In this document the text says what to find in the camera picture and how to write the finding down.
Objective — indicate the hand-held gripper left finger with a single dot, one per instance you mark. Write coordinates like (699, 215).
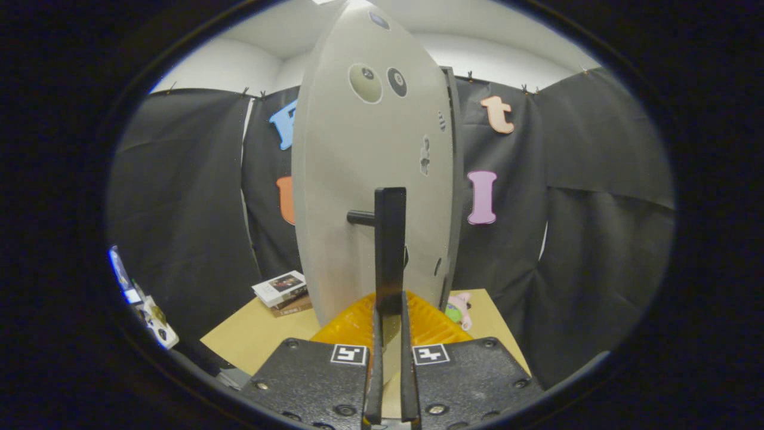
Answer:
(373, 388)

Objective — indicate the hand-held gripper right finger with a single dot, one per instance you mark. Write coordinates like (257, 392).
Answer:
(408, 388)

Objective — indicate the pink and green plush toy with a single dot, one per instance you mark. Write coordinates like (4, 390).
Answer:
(461, 307)

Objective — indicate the brown book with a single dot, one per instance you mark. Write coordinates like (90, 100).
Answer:
(295, 310)

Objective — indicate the black book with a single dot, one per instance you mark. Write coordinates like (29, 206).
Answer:
(293, 300)

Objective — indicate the white book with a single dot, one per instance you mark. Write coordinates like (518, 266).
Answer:
(277, 288)

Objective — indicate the white printed box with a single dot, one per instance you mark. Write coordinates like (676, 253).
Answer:
(158, 325)

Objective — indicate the black backdrop cloth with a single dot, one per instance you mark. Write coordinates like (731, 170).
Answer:
(597, 209)

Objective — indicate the blue and white panel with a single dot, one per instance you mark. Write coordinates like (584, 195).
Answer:
(122, 275)

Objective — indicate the row of black cloth clips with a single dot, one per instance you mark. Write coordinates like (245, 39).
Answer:
(470, 76)

